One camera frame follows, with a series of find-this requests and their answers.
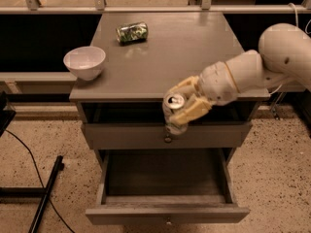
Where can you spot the metal railing with posts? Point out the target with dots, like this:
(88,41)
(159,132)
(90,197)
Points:
(152,2)

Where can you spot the grey wooden drawer cabinet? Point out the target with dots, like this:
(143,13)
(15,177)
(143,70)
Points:
(136,75)

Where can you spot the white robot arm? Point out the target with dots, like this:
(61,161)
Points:
(284,55)

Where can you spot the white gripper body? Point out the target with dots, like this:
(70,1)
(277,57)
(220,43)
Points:
(216,83)

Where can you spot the green white 7up can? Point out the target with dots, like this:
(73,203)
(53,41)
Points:
(173,103)

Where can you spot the white ceramic bowl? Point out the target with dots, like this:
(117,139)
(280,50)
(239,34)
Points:
(86,63)

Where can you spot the closed top drawer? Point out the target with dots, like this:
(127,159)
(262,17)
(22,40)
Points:
(132,136)

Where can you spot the green crushed soda can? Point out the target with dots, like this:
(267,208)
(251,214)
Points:
(132,32)

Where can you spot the open middle drawer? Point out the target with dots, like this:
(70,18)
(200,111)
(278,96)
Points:
(165,187)

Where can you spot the black metal stand frame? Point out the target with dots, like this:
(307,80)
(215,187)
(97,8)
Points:
(33,188)

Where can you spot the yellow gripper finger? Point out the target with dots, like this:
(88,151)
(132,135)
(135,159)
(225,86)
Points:
(195,108)
(188,87)

